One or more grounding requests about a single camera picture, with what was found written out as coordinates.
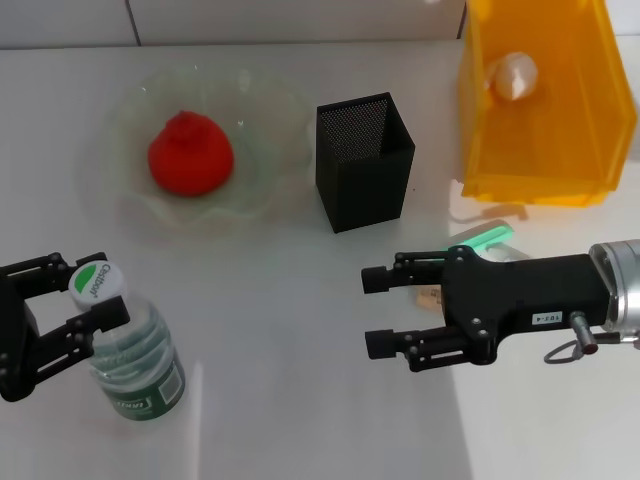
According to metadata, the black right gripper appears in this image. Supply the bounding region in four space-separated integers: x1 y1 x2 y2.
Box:
360 247 616 372

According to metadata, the white paper ball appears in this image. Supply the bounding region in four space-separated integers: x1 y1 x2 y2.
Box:
487 51 540 103

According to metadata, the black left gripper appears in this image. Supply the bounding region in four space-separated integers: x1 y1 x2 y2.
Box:
0 252 131 404

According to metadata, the black mesh pen holder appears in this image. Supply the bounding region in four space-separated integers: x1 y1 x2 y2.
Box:
314 91 417 235

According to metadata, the green pen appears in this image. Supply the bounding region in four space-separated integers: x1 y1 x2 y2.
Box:
447 222 515 252

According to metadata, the red-orange fruit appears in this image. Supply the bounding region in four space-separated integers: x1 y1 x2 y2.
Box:
148 109 235 197

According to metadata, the clear green-label water bottle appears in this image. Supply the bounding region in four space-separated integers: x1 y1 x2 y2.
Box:
67 259 187 421

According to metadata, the right arm connector cable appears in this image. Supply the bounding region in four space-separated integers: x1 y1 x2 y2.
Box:
543 309 640 366

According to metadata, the green glass fruit plate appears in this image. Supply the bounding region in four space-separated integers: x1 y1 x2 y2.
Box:
82 67 314 232

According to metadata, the yellow plastic bin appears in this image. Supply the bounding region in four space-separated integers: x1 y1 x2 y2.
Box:
457 0 639 207

